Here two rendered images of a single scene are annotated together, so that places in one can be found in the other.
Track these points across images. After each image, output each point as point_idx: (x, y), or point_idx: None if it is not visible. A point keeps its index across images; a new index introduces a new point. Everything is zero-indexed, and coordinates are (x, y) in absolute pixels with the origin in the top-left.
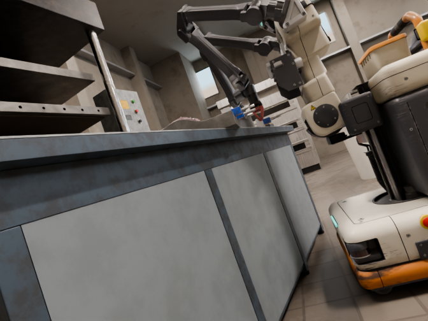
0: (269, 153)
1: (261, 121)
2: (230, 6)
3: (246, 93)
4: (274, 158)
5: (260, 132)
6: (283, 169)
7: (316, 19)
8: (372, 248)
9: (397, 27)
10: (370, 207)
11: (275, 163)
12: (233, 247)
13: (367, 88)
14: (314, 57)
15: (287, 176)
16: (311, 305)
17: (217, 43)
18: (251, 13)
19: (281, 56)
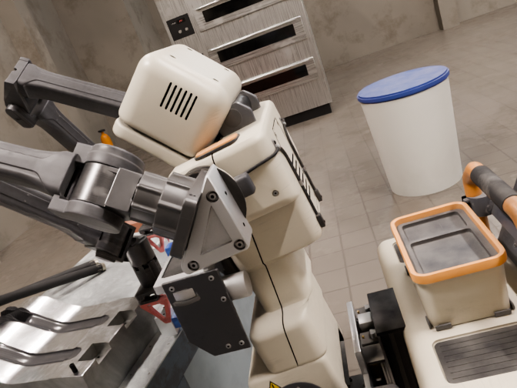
0: (195, 360)
1: (168, 324)
2: (21, 160)
3: (129, 262)
4: (208, 356)
5: (161, 382)
6: (228, 357)
7: (285, 202)
8: None
9: (488, 196)
10: None
11: (208, 370)
12: None
13: (400, 339)
14: (283, 261)
15: (238, 364)
16: None
17: (48, 97)
18: (83, 218)
19: (194, 278)
